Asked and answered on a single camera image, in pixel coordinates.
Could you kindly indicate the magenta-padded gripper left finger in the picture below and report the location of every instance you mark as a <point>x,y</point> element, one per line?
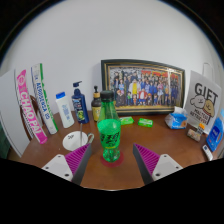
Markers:
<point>73,160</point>

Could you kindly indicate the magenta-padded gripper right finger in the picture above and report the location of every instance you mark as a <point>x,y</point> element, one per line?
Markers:
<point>151,160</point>

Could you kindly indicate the green plastic drink bottle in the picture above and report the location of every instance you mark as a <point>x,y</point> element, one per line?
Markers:
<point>109,133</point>

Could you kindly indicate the dark floral paper cup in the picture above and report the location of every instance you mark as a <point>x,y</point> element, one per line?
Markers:
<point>71,140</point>

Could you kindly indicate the small green packet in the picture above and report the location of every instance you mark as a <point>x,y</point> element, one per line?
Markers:
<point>127,120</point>
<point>145,122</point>

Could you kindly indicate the blue and white tissue pack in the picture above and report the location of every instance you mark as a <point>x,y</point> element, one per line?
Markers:
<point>176,120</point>

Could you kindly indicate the white bottle with blue cap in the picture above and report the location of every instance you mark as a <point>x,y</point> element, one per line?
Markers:
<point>65,113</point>

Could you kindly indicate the small box with orange top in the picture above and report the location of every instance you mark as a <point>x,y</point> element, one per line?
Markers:
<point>195,133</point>

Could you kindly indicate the dark blue pump bottle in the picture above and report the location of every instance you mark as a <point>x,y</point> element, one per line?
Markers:
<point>80,106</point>

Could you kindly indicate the small white remote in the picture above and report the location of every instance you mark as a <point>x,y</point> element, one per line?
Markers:
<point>207,152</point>

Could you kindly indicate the amber bottle with yellow label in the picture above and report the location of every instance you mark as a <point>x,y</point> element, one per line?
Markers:
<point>96,108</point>

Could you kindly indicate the pink and white shuttlecock tube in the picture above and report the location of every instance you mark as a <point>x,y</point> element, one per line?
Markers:
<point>30,110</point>

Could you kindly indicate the white green-striped shuttlecock tube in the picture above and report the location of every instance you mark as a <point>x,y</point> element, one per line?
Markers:
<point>43,100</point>

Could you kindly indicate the blue plastic pouch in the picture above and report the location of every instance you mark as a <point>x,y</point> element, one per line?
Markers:
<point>216,133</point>

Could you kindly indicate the framed group photo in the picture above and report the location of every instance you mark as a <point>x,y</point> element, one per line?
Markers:
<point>143,86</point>

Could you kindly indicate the white flat panel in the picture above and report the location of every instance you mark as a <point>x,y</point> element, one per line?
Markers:
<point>10,113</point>

